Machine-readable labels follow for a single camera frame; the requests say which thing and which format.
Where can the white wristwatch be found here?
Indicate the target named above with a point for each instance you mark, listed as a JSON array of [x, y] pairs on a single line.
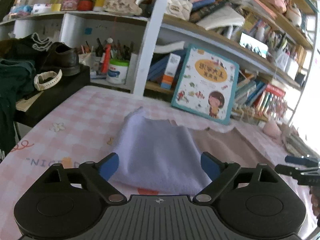
[[47, 80]]

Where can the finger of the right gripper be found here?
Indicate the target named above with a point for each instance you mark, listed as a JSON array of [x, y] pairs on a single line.
[[306, 177], [306, 161]]

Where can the dark green garment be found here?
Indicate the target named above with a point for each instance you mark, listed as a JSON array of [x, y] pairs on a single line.
[[21, 60]]

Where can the right hand holding gripper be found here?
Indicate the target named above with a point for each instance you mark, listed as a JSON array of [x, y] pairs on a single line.
[[315, 200]]

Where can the propped phone on shelf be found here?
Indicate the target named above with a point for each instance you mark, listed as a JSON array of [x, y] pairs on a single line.
[[253, 45]]

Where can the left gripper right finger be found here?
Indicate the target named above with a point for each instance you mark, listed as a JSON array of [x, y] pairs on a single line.
[[222, 176]]

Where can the stack of notebooks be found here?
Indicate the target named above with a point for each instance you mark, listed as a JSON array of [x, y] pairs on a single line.
[[295, 145]]

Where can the black leather shoe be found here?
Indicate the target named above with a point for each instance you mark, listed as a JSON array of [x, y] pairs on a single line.
[[64, 58]]

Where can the white and orange box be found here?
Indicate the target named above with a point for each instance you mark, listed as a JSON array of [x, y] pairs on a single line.
[[170, 71]]

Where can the lilac and mauve knit sweater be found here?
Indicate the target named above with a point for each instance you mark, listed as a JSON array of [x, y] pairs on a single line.
[[163, 157]]

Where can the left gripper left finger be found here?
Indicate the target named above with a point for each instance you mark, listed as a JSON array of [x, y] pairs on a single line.
[[96, 176]]

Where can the red dictionary books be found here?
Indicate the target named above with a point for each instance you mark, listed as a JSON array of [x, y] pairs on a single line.
[[269, 93]]

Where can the row of leaning books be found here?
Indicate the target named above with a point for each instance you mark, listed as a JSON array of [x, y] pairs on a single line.
[[249, 87]]

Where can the pink checked tablecloth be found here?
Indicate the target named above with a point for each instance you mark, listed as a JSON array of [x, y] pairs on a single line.
[[83, 128]]

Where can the pink plush toy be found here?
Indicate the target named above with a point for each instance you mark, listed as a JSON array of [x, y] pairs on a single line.
[[272, 130]]

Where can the white wooden bookshelf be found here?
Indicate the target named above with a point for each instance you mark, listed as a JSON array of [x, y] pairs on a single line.
[[73, 24]]

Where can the white tub with green lid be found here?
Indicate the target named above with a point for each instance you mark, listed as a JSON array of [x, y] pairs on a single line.
[[117, 71]]

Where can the teal children's sound book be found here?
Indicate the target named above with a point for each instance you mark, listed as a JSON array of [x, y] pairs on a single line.
[[206, 85]]

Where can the colourful star jar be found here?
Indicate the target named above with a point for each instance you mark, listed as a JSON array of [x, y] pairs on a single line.
[[276, 109]]

